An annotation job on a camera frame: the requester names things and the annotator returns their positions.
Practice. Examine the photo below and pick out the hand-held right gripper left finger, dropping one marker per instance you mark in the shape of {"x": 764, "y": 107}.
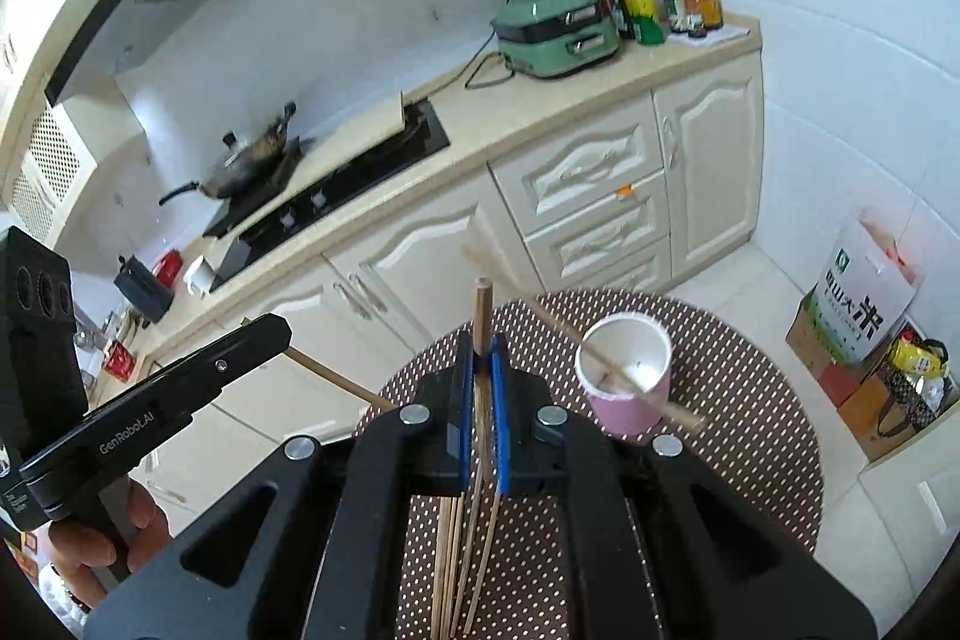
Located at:
{"x": 465, "y": 415}

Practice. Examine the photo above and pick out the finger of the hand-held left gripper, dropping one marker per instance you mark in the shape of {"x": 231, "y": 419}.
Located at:
{"x": 232, "y": 359}

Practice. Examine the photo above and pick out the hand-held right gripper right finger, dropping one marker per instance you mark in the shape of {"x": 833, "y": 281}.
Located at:
{"x": 501, "y": 415}

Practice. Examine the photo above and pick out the slender wooden chopstick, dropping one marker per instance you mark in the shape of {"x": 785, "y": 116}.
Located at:
{"x": 484, "y": 310}
{"x": 592, "y": 351}
{"x": 337, "y": 377}

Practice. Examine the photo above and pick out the white metal cup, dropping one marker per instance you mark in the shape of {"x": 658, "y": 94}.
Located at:
{"x": 626, "y": 400}

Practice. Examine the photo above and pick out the bunch of chopsticks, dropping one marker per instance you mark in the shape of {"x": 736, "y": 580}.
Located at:
{"x": 450, "y": 557}

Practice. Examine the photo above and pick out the person's left hand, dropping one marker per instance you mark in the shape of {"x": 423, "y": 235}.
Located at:
{"x": 150, "y": 520}

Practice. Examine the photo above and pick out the white mug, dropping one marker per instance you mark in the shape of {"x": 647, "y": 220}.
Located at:
{"x": 201, "y": 276}

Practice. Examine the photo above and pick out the cream cabinet door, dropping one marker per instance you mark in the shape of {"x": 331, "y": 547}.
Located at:
{"x": 315, "y": 325}
{"x": 427, "y": 265}
{"x": 712, "y": 160}

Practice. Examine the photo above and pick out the red package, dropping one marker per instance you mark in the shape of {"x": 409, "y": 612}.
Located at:
{"x": 169, "y": 266}

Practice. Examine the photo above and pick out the small cream drawer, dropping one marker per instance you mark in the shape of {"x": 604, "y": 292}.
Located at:
{"x": 622, "y": 272}

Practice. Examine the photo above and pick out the black wok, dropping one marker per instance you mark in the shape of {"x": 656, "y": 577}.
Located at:
{"x": 247, "y": 164}

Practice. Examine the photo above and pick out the medium cream drawer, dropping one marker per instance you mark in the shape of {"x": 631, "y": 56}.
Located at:
{"x": 600, "y": 227}

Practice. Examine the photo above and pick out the black gas stove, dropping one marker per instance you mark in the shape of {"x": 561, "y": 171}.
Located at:
{"x": 352, "y": 175}

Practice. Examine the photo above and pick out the beige stone slab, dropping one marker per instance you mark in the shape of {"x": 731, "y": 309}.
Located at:
{"x": 352, "y": 138}

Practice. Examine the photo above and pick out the large cream drawer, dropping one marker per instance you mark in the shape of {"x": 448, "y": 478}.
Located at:
{"x": 577, "y": 168}

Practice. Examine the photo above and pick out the cardboard box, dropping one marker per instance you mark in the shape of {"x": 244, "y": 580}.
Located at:
{"x": 877, "y": 422}
{"x": 814, "y": 340}

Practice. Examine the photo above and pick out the white rice bag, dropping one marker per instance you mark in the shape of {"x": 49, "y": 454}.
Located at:
{"x": 862, "y": 295}

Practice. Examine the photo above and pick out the green electric cooker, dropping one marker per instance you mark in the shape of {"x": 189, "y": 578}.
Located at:
{"x": 555, "y": 36}

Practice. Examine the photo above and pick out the black patterned bag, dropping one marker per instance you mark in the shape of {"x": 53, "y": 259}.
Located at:
{"x": 911, "y": 396}

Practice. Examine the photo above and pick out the yellow snack bag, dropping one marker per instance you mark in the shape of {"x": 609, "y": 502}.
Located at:
{"x": 915, "y": 355}

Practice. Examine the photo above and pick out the green yellow bottle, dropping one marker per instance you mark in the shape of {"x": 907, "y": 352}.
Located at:
{"x": 645, "y": 10}

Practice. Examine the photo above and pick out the small dark bottle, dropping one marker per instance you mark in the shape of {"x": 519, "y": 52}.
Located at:
{"x": 697, "y": 27}

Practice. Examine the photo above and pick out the white paper sheet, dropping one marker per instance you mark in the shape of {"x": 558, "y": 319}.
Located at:
{"x": 727, "y": 34}

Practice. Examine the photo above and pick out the cream lattice wall cabinet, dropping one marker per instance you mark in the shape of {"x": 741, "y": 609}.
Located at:
{"x": 45, "y": 160}

